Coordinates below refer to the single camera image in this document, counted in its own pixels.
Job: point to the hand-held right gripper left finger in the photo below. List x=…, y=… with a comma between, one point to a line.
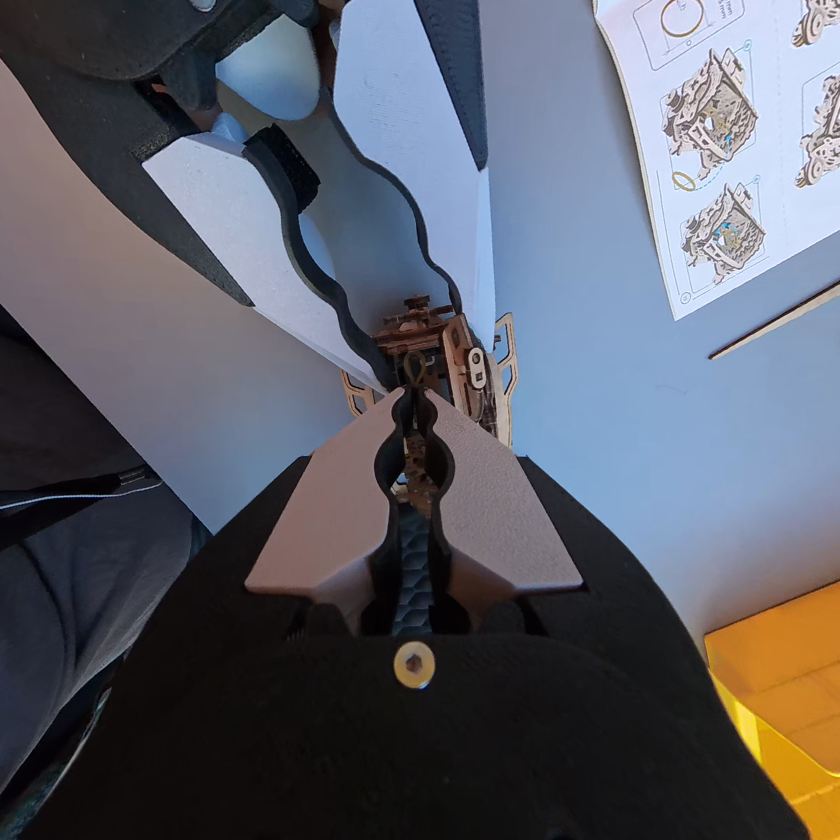
x=315, y=518

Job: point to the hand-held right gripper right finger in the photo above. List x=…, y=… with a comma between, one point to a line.
x=505, y=518

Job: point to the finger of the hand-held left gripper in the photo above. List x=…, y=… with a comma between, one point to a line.
x=407, y=98
x=236, y=223

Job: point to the olive rubber band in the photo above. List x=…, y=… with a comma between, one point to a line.
x=407, y=369

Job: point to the wooden mechanical model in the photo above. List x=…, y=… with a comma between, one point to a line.
x=459, y=344

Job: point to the person's left hand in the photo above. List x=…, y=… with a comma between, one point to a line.
x=325, y=52

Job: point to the person's black jacket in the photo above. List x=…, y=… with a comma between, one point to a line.
x=52, y=407

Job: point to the person's grey trousers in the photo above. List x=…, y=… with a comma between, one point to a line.
x=72, y=590

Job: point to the yellow plastic box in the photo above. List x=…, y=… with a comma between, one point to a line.
x=787, y=656

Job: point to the thin plywood sheet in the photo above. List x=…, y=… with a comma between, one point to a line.
x=820, y=300

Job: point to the assembly instruction booklet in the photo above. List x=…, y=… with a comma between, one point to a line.
x=781, y=197

